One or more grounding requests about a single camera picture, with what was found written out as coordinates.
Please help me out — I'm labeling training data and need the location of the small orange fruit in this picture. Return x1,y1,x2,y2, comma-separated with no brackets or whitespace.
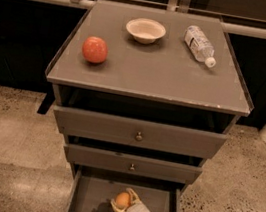
114,192,131,210

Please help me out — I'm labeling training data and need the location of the brass top drawer knob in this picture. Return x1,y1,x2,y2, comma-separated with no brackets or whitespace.
135,131,143,142

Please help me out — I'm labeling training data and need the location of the grey middle drawer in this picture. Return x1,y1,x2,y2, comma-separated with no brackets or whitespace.
64,144,202,184

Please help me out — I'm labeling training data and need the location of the grey top drawer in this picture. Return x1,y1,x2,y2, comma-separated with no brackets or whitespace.
54,105,227,159

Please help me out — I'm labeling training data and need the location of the grey wooden drawer cabinet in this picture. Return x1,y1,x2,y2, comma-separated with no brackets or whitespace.
21,0,266,212

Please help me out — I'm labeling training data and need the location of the red apple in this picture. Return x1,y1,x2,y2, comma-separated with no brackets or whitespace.
82,36,108,64

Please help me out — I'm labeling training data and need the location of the beige paper bowl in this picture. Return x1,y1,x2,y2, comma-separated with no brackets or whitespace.
126,18,166,45

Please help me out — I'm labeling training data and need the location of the clear plastic water bottle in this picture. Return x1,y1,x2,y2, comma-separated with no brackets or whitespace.
184,25,216,68

